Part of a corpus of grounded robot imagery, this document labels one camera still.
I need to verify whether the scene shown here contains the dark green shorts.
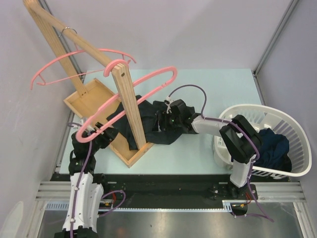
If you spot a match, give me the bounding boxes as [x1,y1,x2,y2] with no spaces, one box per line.
[112,101,189,150]

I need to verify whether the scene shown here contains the white laundry basket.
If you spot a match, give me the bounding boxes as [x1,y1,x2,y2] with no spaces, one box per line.
[219,104,312,179]

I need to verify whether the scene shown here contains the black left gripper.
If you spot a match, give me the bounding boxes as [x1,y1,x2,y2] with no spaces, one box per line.
[88,122,120,154]

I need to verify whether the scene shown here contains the navy blue shorts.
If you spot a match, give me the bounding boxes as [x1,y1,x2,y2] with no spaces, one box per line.
[254,128,292,172]

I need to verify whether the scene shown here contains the wooden rack base tray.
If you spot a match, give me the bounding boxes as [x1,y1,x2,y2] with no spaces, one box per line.
[63,78,156,169]

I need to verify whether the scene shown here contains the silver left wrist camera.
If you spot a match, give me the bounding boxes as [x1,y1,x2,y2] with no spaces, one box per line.
[80,120,97,133]

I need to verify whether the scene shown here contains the pink plastic hanger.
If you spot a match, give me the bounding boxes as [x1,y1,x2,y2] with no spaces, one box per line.
[76,59,177,149]

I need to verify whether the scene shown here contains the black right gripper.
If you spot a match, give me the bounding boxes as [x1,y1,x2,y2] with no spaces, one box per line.
[152,111,182,132]

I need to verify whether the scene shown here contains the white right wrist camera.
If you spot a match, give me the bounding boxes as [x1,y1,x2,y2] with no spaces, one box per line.
[164,96,174,114]

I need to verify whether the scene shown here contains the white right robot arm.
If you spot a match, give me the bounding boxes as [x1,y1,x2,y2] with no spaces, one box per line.
[154,99,263,199]

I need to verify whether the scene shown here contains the wooden rack post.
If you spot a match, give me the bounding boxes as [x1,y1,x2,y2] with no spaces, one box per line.
[23,0,148,151]

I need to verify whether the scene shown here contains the aluminium rail with cable duct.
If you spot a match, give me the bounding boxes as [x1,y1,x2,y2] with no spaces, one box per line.
[36,182,305,213]

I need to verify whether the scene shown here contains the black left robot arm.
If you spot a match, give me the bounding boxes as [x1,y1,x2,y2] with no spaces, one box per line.
[54,127,118,238]

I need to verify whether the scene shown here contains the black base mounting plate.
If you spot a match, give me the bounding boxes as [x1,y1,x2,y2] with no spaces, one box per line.
[104,175,258,210]

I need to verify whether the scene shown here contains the pink hanger with green shorts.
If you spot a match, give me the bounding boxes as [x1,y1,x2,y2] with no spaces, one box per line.
[29,26,137,90]

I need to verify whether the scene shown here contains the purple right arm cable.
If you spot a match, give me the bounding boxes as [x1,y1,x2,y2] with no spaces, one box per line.
[168,84,274,222]

